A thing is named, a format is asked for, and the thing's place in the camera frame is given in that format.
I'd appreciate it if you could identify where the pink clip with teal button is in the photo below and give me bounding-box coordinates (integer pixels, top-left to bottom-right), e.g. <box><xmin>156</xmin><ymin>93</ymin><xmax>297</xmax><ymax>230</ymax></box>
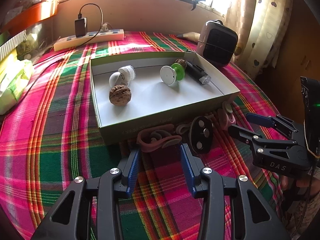
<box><xmin>217</xmin><ymin>101</ymin><xmax>236</xmax><ymax>131</ymax></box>

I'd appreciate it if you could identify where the black oval disc with magnets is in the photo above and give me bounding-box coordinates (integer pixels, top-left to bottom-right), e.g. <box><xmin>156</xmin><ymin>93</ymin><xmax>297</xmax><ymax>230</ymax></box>
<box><xmin>189</xmin><ymin>116</ymin><xmax>213</xmax><ymax>154</ymax></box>

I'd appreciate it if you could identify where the green white spool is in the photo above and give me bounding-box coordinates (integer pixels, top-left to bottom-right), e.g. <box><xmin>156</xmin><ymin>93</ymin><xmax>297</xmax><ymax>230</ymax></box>
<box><xmin>159</xmin><ymin>63</ymin><xmax>185</xmax><ymax>85</ymax></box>

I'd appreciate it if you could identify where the brown walnut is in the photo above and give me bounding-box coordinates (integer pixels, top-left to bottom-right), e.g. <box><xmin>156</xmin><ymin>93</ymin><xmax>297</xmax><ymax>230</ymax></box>
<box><xmin>175</xmin><ymin>59</ymin><xmax>187</xmax><ymax>69</ymax></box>
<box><xmin>109</xmin><ymin>85</ymin><xmax>132</xmax><ymax>106</ymax></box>

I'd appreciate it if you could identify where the white round cap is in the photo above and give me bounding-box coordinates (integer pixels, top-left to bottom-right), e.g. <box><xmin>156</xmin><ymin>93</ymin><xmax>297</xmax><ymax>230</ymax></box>
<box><xmin>118</xmin><ymin>65</ymin><xmax>136</xmax><ymax>86</ymax></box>

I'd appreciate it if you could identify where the small white mushroom knob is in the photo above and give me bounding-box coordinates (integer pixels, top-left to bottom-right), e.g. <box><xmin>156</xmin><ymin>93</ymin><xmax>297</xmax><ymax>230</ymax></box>
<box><xmin>109</xmin><ymin>72</ymin><xmax>122</xmax><ymax>88</ymax></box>

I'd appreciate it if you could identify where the person's right hand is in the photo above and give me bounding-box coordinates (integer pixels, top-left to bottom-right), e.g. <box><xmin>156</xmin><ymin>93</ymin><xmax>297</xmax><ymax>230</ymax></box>
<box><xmin>280</xmin><ymin>174</ymin><xmax>319</xmax><ymax>201</ymax></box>

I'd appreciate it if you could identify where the plaid bed sheet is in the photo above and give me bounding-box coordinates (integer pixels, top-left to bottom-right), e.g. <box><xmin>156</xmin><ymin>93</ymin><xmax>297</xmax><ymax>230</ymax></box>
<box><xmin>1</xmin><ymin>32</ymin><xmax>202</xmax><ymax>239</ymax></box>

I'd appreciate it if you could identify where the grey portable heater fan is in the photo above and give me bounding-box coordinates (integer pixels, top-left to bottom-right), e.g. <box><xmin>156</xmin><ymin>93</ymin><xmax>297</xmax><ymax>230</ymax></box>
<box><xmin>196</xmin><ymin>20</ymin><xmax>238</xmax><ymax>68</ymax></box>

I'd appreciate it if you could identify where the heart pattern curtain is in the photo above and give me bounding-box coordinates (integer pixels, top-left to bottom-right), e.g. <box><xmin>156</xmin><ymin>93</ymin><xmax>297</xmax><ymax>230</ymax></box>
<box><xmin>225</xmin><ymin>0</ymin><xmax>293</xmax><ymax>79</ymax></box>

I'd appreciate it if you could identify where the green white cardboard box tray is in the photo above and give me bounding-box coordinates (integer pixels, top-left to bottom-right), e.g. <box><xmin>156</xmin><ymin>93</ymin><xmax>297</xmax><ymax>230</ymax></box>
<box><xmin>90</xmin><ymin>51</ymin><xmax>240</xmax><ymax>145</ymax></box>

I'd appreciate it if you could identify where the tissue pack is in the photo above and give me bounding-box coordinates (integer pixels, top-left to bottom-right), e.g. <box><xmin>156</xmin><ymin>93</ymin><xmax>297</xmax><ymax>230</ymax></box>
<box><xmin>0</xmin><ymin>60</ymin><xmax>34</xmax><ymax>115</ymax></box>

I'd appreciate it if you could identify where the black window hook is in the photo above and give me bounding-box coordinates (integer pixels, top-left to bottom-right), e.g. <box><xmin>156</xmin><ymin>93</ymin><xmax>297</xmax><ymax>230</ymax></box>
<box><xmin>191</xmin><ymin>0</ymin><xmax>206</xmax><ymax>11</ymax></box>

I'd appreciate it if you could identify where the yellow green box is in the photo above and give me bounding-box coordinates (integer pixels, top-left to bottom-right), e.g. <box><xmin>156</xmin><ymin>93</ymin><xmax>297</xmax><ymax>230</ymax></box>
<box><xmin>0</xmin><ymin>48</ymin><xmax>18</xmax><ymax>82</ymax></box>

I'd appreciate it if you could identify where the white power strip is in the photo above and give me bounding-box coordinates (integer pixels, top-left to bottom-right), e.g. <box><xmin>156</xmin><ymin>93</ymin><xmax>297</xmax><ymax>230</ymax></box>
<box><xmin>54</xmin><ymin>29</ymin><xmax>125</xmax><ymax>51</ymax></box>

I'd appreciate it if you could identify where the green striped gift box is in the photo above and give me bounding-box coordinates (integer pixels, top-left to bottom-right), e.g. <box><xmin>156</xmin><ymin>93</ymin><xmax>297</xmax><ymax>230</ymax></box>
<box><xmin>0</xmin><ymin>30</ymin><xmax>27</xmax><ymax>61</ymax></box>

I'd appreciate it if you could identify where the white plug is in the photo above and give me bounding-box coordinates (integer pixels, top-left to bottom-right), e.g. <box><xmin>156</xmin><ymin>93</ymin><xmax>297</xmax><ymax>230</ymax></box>
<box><xmin>100</xmin><ymin>22</ymin><xmax>113</xmax><ymax>33</ymax></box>

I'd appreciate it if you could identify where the black power adapter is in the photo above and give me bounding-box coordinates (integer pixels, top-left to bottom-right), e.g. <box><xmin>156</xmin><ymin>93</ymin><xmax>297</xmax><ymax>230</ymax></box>
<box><xmin>75</xmin><ymin>17</ymin><xmax>87</xmax><ymax>37</ymax></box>

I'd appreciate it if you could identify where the orange tray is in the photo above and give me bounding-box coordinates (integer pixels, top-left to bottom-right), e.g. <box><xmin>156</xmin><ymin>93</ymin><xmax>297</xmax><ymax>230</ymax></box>
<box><xmin>1</xmin><ymin>0</ymin><xmax>59</xmax><ymax>36</ymax></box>

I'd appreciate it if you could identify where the black charger cable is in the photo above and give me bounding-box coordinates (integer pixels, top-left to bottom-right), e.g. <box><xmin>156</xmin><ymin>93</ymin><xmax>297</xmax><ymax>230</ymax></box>
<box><xmin>32</xmin><ymin>3</ymin><xmax>104</xmax><ymax>66</ymax></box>

